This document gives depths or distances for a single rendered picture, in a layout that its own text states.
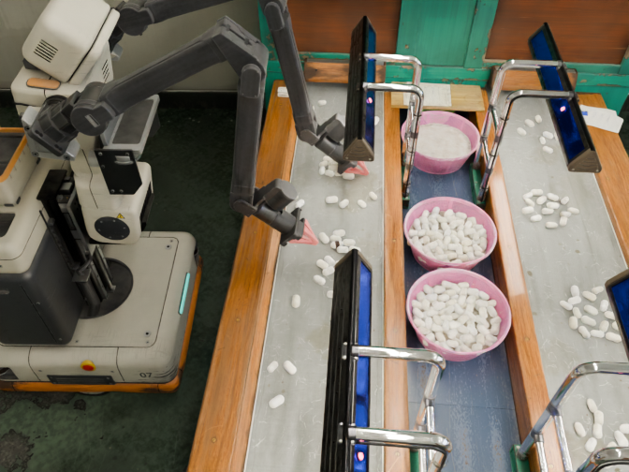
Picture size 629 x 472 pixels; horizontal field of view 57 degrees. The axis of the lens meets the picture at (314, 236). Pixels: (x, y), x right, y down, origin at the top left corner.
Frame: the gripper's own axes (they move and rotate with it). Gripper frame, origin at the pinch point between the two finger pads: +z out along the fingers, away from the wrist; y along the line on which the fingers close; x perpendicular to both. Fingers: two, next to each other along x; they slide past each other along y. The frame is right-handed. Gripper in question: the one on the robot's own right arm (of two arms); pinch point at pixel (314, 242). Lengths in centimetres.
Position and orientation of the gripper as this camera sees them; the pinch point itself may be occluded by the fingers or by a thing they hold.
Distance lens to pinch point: 158.8
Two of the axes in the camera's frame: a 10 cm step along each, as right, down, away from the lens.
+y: 0.8, -7.3, 6.8
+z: 7.5, 4.9, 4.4
